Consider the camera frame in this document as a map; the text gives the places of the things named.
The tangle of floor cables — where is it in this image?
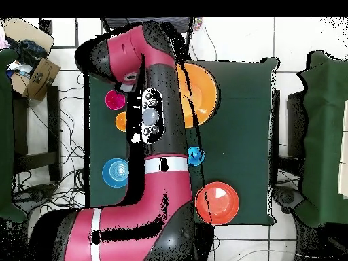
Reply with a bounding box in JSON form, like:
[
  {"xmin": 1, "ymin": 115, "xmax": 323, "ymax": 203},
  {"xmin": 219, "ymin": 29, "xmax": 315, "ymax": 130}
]
[{"xmin": 12, "ymin": 70, "xmax": 222, "ymax": 254}]

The black bench stand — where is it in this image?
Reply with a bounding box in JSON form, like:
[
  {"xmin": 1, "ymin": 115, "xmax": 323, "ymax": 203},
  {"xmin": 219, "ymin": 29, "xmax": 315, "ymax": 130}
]
[{"xmin": 12, "ymin": 86, "xmax": 63, "ymax": 183}]

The dark green tablecloth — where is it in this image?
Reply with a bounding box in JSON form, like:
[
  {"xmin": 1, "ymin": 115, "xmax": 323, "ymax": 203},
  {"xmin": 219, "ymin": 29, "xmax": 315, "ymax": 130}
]
[{"xmin": 82, "ymin": 52, "xmax": 281, "ymax": 226}]

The cardboard box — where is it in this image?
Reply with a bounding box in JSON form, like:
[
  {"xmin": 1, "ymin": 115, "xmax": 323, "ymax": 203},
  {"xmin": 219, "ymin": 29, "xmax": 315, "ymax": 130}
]
[{"xmin": 3, "ymin": 18, "xmax": 63, "ymax": 102}]

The black computer tower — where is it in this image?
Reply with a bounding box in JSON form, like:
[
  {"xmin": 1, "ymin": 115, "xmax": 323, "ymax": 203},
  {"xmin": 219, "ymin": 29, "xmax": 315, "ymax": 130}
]
[{"xmin": 286, "ymin": 90, "xmax": 307, "ymax": 158}]

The blue cup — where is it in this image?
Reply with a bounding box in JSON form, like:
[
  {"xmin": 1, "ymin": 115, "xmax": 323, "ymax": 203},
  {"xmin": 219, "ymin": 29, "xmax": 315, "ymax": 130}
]
[{"xmin": 186, "ymin": 145, "xmax": 207, "ymax": 167}]

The green cloth covered table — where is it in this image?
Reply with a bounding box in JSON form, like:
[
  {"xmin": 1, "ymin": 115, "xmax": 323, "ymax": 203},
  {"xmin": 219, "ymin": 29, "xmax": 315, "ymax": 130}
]
[
  {"xmin": 0, "ymin": 48, "xmax": 28, "ymax": 224},
  {"xmin": 297, "ymin": 50, "xmax": 348, "ymax": 228}
]

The black metal frame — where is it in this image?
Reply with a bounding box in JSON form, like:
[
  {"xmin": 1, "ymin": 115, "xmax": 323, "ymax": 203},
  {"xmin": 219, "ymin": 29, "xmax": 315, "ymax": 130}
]
[{"xmin": 38, "ymin": 17, "xmax": 80, "ymax": 50}]

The small blue bowl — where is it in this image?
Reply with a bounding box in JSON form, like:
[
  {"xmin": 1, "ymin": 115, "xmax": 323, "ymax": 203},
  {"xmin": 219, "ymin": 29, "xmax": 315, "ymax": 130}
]
[{"xmin": 101, "ymin": 158, "xmax": 130, "ymax": 189}]

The large red bowl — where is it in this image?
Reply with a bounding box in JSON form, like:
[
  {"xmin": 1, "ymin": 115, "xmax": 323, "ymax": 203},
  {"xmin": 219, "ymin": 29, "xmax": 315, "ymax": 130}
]
[{"xmin": 194, "ymin": 181, "xmax": 241, "ymax": 226}]

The large orange bowl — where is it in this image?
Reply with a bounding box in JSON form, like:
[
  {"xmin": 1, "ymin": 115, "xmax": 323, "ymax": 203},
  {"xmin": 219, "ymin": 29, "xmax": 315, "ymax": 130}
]
[{"xmin": 175, "ymin": 62, "xmax": 220, "ymax": 130}]

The black folding chair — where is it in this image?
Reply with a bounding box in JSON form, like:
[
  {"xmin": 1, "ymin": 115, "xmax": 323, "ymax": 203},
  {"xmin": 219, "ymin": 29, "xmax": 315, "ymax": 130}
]
[{"xmin": 99, "ymin": 17, "xmax": 194, "ymax": 61}]

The black plastic bag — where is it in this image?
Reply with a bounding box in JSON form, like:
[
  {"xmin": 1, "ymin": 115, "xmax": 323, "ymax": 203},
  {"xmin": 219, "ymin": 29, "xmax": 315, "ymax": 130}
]
[{"xmin": 14, "ymin": 39, "xmax": 50, "ymax": 69}]

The grey black floor base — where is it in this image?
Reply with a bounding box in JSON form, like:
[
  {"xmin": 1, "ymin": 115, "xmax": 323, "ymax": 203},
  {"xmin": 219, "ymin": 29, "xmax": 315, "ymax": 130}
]
[
  {"xmin": 12, "ymin": 183, "xmax": 58, "ymax": 213},
  {"xmin": 272, "ymin": 185, "xmax": 305, "ymax": 214}
]

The orange cup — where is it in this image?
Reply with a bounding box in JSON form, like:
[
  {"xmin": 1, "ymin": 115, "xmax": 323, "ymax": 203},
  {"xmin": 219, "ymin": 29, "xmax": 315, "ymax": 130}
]
[{"xmin": 114, "ymin": 111, "xmax": 128, "ymax": 133}]

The pink cup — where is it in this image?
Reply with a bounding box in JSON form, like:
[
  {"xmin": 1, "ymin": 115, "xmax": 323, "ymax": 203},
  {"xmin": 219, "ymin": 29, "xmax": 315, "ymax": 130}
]
[{"xmin": 105, "ymin": 89, "xmax": 126, "ymax": 111}]

